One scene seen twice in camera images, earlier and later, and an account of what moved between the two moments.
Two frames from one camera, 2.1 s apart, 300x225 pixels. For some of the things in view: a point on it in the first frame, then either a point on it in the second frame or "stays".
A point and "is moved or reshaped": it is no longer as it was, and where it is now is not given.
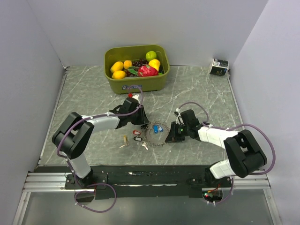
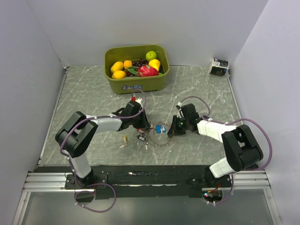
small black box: [219, 67] stays
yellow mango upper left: [116, 66] stays
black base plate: [151, 182] stays
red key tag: [136, 132] is moved or reshaped
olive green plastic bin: [112, 54] stays
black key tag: [138, 138] is moved or reshaped
